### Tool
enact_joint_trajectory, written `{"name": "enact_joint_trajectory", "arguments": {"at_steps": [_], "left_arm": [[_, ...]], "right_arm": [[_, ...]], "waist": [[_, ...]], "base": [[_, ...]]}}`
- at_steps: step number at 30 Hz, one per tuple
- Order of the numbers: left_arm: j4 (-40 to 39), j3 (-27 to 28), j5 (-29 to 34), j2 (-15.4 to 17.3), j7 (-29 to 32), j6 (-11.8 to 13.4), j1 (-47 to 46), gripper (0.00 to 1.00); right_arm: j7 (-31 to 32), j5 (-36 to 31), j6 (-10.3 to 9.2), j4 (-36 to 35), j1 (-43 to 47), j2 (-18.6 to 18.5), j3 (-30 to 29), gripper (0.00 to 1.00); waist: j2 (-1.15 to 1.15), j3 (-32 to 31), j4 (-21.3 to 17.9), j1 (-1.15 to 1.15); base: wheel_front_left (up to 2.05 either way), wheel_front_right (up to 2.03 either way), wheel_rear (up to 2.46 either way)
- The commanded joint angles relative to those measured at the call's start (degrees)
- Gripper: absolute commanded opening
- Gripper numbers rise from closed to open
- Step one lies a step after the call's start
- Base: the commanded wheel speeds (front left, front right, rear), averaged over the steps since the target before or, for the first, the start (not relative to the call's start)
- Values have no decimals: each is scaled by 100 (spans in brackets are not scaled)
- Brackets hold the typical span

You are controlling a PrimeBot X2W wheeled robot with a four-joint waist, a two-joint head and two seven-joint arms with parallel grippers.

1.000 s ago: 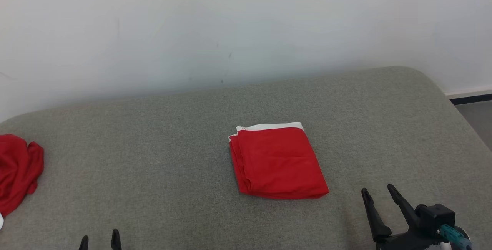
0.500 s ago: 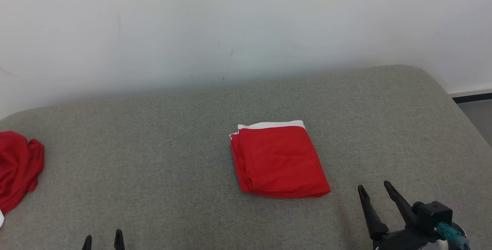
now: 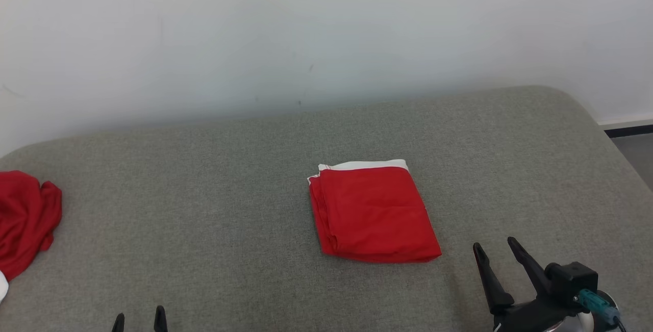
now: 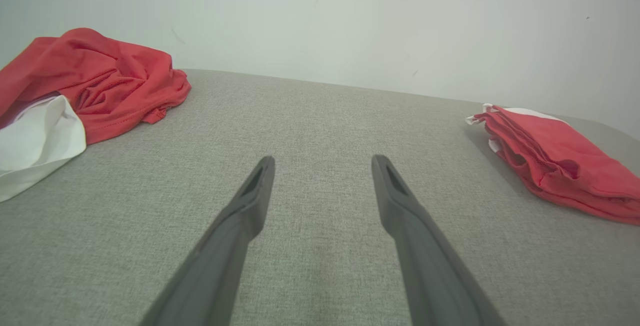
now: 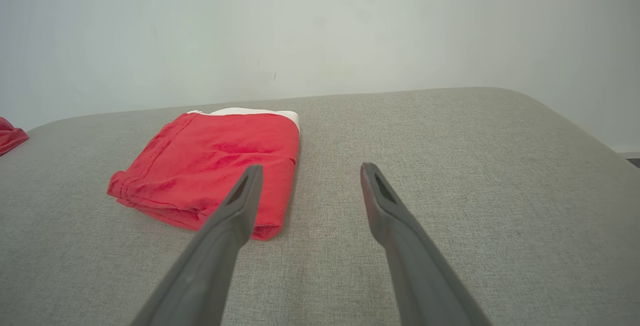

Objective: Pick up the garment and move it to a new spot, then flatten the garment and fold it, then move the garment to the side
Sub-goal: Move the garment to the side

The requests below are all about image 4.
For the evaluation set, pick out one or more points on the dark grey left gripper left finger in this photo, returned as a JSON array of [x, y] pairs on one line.
[[230, 246]]

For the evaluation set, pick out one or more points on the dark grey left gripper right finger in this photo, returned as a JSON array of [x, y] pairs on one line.
[[425, 251]]

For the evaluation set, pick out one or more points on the red jersey with white sleeves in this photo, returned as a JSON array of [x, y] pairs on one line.
[[100, 80]]

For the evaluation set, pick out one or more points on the red garment stack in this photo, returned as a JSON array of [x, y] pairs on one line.
[[565, 166]]

